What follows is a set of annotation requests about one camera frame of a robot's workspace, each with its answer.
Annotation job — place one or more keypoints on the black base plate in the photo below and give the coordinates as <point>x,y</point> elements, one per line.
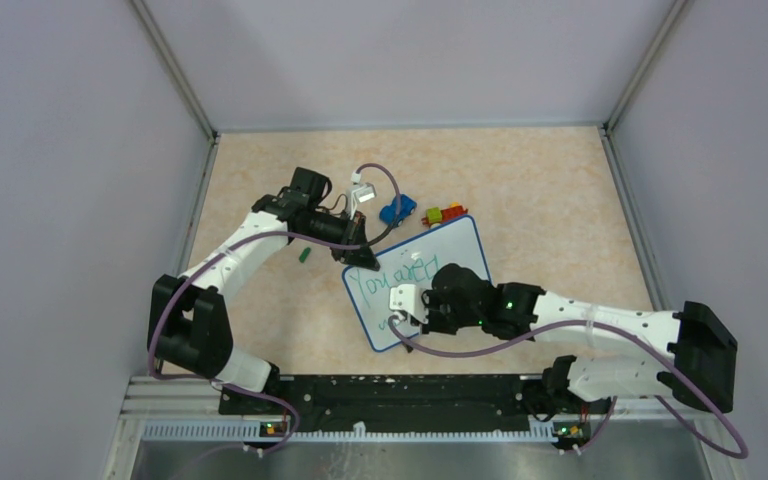
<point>508,393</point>

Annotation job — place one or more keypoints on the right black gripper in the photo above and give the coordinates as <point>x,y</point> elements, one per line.
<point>429,298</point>

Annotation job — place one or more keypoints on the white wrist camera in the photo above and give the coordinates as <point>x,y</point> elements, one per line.
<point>359,192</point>
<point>408,303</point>

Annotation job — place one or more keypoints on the blue toy car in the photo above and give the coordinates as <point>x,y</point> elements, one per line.
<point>398,210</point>

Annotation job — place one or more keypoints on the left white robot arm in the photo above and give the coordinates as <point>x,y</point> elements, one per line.
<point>189,324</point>

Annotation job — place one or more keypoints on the green marker cap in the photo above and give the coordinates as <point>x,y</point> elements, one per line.
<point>304,255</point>

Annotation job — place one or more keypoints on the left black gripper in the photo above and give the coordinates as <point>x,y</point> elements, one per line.
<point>354,232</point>

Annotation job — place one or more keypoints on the red yellow toy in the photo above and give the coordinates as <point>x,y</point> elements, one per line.
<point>437,216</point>

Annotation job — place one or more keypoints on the blue-framed whiteboard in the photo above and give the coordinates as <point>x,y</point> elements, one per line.
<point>414,261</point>

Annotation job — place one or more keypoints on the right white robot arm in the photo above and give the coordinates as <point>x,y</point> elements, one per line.
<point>689,353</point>

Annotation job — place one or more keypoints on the aluminium frame rail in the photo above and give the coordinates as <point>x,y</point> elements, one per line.
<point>190,429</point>

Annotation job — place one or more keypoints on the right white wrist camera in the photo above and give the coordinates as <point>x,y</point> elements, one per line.
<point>408,303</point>

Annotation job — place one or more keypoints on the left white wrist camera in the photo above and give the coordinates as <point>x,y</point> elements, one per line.
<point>359,192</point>

